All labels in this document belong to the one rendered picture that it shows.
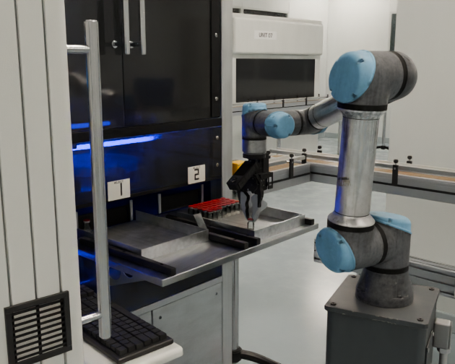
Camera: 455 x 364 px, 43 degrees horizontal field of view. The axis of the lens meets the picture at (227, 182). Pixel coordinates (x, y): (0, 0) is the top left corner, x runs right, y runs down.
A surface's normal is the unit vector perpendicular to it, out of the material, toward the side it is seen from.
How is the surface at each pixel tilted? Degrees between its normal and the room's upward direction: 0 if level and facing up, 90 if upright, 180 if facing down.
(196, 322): 90
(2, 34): 90
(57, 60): 90
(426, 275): 90
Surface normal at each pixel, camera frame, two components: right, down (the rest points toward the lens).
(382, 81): 0.52, 0.24
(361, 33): -0.67, 0.15
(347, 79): -0.84, -0.02
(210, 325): 0.74, 0.14
